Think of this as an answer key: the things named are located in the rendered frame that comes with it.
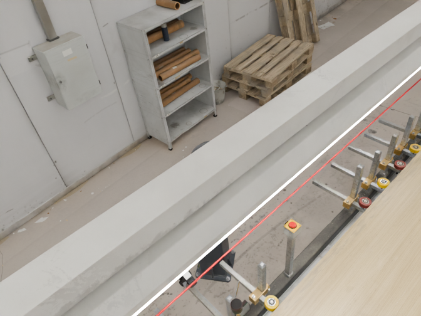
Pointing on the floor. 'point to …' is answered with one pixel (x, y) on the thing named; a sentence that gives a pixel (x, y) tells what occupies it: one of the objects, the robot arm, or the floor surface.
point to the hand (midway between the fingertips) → (187, 285)
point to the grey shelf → (147, 55)
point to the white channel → (194, 180)
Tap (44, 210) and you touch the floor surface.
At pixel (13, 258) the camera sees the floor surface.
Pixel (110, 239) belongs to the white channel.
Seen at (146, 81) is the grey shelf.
